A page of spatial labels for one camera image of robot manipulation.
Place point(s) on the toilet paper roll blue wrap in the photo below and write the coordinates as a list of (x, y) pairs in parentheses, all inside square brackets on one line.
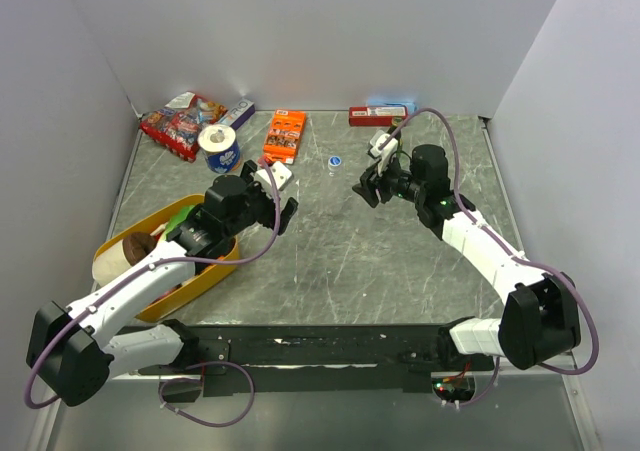
[(220, 147)]

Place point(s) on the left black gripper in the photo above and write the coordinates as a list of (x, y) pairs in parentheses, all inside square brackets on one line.
[(249, 169)]

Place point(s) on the brown mushroom toy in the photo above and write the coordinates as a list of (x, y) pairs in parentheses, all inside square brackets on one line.
[(136, 246)]

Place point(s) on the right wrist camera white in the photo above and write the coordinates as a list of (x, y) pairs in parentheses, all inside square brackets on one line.
[(382, 148)]

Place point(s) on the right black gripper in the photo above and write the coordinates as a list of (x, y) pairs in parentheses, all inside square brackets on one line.
[(369, 182)]

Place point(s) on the orange snack box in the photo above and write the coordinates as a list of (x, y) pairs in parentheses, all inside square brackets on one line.
[(284, 136)]

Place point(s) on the yellow oval basket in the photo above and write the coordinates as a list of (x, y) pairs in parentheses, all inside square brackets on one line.
[(189, 290)]

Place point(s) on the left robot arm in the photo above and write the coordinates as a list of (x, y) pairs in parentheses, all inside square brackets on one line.
[(76, 349)]

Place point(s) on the aluminium rail frame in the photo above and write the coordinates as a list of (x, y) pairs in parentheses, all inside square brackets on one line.
[(528, 411)]

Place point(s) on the clear plastic bottle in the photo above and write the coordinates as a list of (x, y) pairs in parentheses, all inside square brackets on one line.
[(333, 171)]

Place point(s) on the red flat box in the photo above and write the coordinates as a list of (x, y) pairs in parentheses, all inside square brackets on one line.
[(372, 116)]

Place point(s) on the blue packet behind box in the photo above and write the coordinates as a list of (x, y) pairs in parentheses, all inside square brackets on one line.
[(409, 105)]

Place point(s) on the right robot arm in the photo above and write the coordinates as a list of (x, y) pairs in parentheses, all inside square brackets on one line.
[(540, 316)]

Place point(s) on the red snack bag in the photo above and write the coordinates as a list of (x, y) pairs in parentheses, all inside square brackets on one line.
[(177, 124)]

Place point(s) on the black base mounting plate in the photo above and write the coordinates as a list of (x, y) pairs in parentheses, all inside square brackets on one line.
[(291, 358)]

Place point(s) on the green lettuce toy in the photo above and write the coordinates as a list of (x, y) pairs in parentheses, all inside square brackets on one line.
[(175, 220)]

